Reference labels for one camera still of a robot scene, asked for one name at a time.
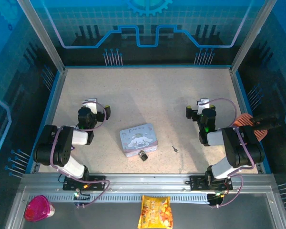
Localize lavender cartoon tin box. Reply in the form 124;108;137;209
119;123;159;158

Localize small metal padlock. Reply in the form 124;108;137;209
138;150;149;162

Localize cream knife block orange top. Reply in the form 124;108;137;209
233;112;269;144

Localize small circuit board with LEDs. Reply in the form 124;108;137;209
206;188;229;206
73;187;91;203

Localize pink plastic cup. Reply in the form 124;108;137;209
23;195;55;223

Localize yellow snack bag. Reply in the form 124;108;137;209
137;195;174;229

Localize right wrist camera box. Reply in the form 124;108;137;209
196;98;210;115

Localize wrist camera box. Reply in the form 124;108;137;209
82;97;98;115
196;98;210;115

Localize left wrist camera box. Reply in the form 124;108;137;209
82;97;98;115

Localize black knife handle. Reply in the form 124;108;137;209
251;113;282;131

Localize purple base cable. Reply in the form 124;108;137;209
76;179;111;208
211;174;244;208

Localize aluminium mounting rail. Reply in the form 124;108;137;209
19;173;281;195

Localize slotted metal cable duct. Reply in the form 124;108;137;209
41;193;212;204

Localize aluminium frame post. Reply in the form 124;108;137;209
230;0;278;73
16;0;67;73

